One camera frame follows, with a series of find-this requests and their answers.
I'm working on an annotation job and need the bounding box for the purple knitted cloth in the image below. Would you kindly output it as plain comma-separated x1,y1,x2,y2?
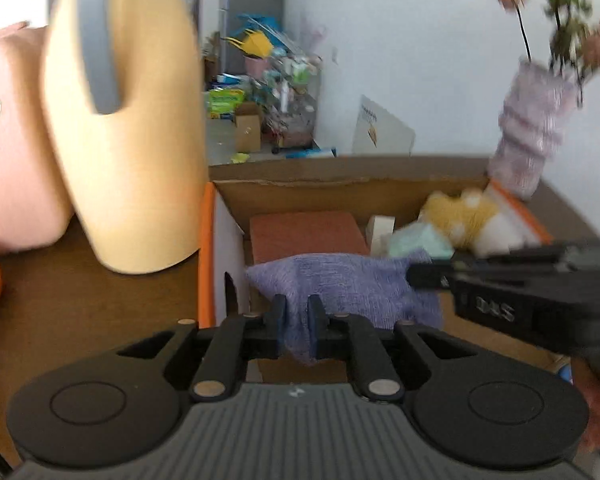
245,250,443,366

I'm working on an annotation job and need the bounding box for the purple textured vase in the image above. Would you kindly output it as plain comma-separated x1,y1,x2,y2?
487,57,581,201

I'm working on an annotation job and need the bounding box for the person's right hand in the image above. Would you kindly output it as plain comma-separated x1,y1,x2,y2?
569,355,600,456

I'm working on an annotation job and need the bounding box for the green packet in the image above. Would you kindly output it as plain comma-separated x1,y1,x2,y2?
207,87,246,117

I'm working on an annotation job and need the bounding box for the yellow plush toy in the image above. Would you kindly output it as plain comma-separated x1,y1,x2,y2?
419,187,501,251

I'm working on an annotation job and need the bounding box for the yellow thermos jug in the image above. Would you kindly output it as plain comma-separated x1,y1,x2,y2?
42,0,211,276

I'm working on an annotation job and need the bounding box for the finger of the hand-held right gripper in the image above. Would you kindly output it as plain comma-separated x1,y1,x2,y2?
406,246,568,292

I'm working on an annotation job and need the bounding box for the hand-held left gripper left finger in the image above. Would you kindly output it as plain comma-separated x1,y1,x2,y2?
117,294,288,403

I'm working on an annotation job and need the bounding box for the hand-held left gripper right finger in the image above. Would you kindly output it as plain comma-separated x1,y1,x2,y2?
307,294,476,403

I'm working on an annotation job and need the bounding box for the white plush toy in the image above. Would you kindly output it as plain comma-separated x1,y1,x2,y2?
472,212,528,257

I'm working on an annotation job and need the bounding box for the yellow and blue clutter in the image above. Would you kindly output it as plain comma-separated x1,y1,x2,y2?
222,12,283,58

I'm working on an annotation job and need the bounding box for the metal storage rack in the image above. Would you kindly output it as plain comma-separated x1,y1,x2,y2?
262,55,323,153

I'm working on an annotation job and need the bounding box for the pink layered sponge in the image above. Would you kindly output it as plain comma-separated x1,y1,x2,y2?
250,211,371,266

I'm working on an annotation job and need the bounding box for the white wedge sponge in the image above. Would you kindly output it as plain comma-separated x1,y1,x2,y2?
365,215,396,258

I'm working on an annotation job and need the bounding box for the small cardboard box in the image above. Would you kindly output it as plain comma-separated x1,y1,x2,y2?
234,102,263,153

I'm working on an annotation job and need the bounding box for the red cardboard box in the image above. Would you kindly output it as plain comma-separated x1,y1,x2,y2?
197,156,600,377

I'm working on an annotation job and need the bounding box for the pink suitcase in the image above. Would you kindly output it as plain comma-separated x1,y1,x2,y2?
0,22,76,256

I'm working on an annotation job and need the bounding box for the white leaning board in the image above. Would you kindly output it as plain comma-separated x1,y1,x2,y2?
352,94,416,157

